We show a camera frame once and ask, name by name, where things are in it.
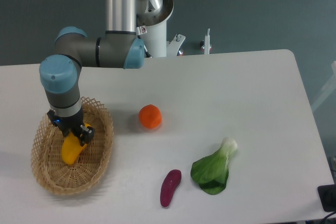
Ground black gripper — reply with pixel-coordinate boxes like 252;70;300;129
47;108;95;146

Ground yellow mango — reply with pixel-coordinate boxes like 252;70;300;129
61;131;88;165

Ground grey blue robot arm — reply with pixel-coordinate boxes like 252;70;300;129
39;0;150;146

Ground woven wicker basket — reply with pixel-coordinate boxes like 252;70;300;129
31;97;113;195

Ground orange tangerine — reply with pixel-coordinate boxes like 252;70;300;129
138;104;162;130

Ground purple sweet potato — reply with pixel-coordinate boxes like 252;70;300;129
160;169;182;208

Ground green bok choy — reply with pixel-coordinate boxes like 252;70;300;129
190;137;238;195

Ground black device at table edge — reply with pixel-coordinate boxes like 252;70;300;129
317;184;335;212

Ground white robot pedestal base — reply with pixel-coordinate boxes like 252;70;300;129
135;0;212;58

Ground white frame at right edge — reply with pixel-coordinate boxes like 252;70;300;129
311;61;335;112

